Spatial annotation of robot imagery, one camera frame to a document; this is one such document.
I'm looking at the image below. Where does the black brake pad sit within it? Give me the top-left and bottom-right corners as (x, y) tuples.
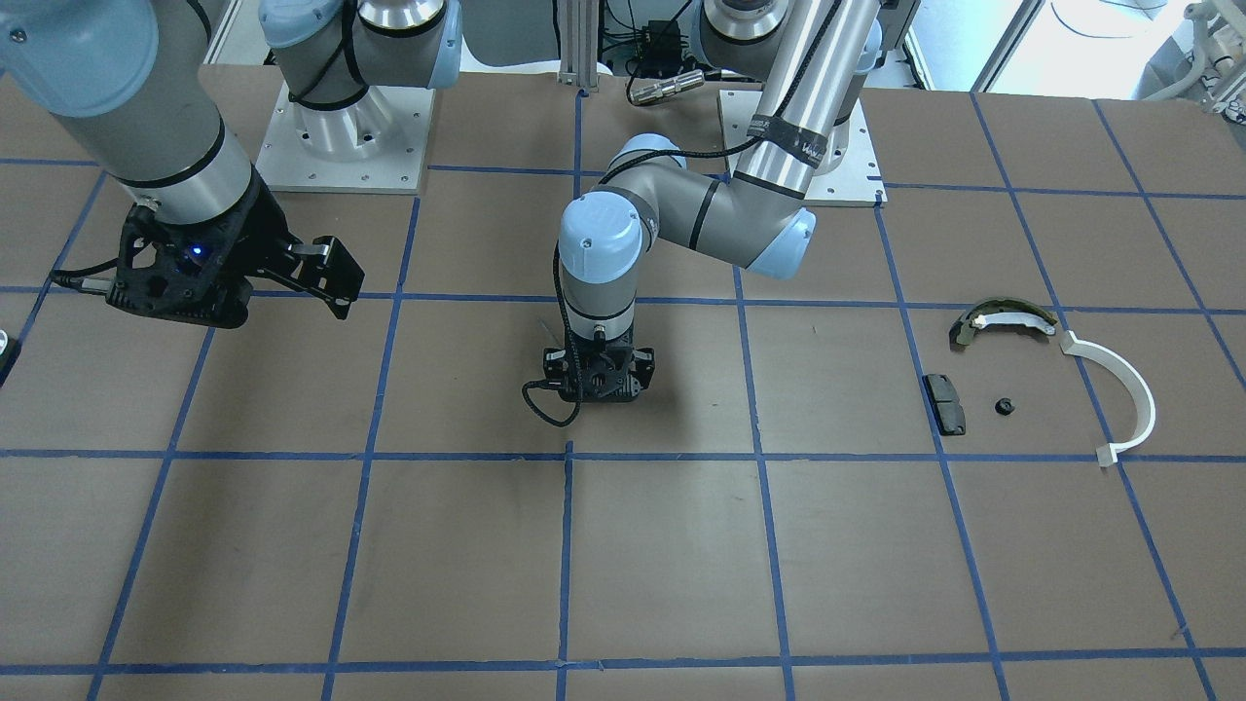
(922, 374), (967, 436)

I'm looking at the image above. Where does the white curved plastic part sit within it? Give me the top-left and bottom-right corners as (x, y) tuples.
(1059, 331), (1158, 468)

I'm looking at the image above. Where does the olive brake shoe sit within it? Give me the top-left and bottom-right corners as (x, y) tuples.
(948, 296), (1060, 351)

